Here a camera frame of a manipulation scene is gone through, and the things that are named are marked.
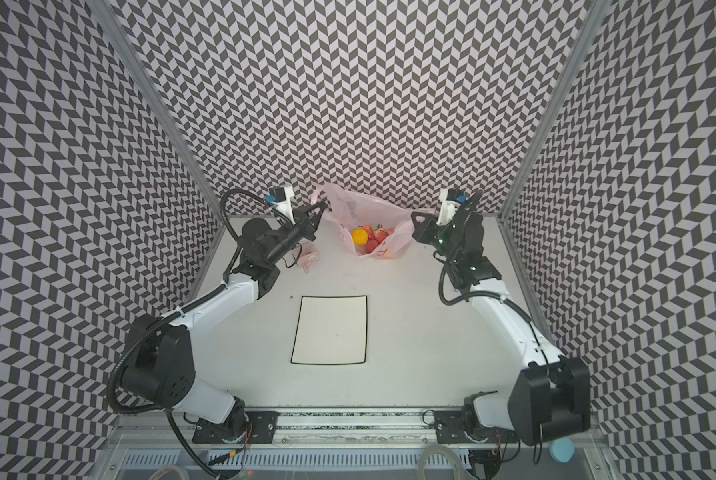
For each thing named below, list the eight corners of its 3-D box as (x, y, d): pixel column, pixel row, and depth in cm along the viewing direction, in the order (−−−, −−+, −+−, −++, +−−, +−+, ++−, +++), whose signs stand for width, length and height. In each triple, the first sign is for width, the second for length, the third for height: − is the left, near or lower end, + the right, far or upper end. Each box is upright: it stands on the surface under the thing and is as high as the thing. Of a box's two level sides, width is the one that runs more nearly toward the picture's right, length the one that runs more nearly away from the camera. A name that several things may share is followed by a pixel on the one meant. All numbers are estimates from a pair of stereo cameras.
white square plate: (292, 364, 85) (290, 361, 83) (303, 299, 98) (301, 295, 96) (366, 364, 85) (366, 361, 83) (367, 299, 98) (367, 295, 96)
